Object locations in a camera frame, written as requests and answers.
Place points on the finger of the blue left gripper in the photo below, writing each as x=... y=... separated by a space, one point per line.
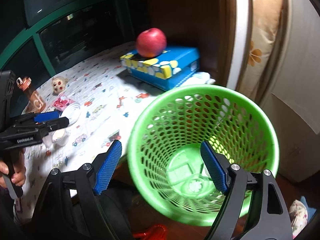
x=44 y=117

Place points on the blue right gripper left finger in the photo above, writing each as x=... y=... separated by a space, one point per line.
x=104 y=166

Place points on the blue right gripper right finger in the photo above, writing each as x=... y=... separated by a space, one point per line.
x=216 y=165

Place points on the white round plastic lid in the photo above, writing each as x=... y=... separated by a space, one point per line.
x=72 y=113

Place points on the green mesh trash basket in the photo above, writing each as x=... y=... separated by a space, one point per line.
x=163 y=151

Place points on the orange water bottle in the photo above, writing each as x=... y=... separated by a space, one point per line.
x=36 y=101

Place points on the pink snack wrapper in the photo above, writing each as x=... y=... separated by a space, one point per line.
x=62 y=102

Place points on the small jelly cup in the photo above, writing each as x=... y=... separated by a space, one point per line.
x=60 y=137

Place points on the cream plush toy red spots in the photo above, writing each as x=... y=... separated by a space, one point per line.
x=59 y=84

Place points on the patterned white bed blanket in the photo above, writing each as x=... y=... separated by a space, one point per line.
x=110 y=100

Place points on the red plastic object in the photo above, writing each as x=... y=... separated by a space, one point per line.
x=155 y=232

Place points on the floral pink cloth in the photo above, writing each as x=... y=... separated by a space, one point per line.
x=300 y=215

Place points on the blue yellow tissue box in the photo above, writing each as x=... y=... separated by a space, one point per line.
x=166 y=71

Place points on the red apple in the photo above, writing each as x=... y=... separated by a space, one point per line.
x=151 y=43

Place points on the floral beige pillow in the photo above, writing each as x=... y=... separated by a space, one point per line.
x=266 y=36

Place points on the green window frame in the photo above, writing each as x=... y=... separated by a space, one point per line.
x=33 y=33

